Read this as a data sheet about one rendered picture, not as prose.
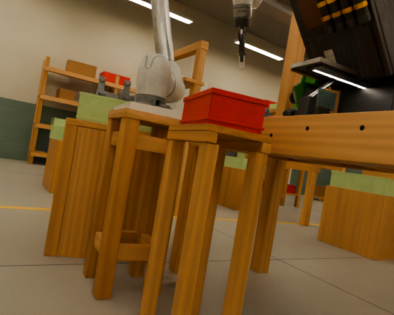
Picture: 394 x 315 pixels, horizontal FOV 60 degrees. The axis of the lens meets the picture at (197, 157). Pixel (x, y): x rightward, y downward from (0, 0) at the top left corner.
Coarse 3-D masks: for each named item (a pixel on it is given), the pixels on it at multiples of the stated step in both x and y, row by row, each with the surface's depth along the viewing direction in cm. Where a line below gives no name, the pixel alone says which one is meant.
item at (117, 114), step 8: (112, 112) 168; (120, 112) 155; (128, 112) 148; (136, 112) 150; (144, 112) 152; (144, 120) 152; (152, 120) 154; (160, 120) 155; (168, 120) 157; (176, 120) 159; (168, 128) 175
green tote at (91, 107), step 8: (80, 96) 203; (88, 96) 204; (96, 96) 205; (104, 96) 206; (80, 104) 203; (88, 104) 204; (96, 104) 206; (104, 104) 207; (112, 104) 208; (80, 112) 203; (88, 112) 205; (96, 112) 206; (104, 112) 207; (88, 120) 205; (96, 120) 206; (104, 120) 208; (144, 128) 214
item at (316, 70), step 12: (312, 60) 129; (324, 60) 127; (300, 72) 141; (312, 72) 141; (324, 72) 135; (336, 72) 132; (348, 72) 133; (336, 84) 151; (348, 84) 149; (360, 84) 142; (372, 84) 140
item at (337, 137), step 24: (264, 120) 141; (288, 120) 128; (312, 120) 117; (336, 120) 108; (360, 120) 100; (384, 120) 93; (192, 144) 199; (288, 144) 126; (312, 144) 116; (336, 144) 106; (360, 144) 99; (384, 144) 92
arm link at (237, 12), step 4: (240, 4) 159; (244, 4) 159; (248, 4) 159; (236, 8) 161; (240, 8) 160; (244, 8) 159; (248, 8) 160; (236, 12) 161; (240, 12) 160; (244, 12) 160; (248, 12) 160; (236, 16) 162; (240, 16) 161; (244, 16) 160; (248, 16) 161
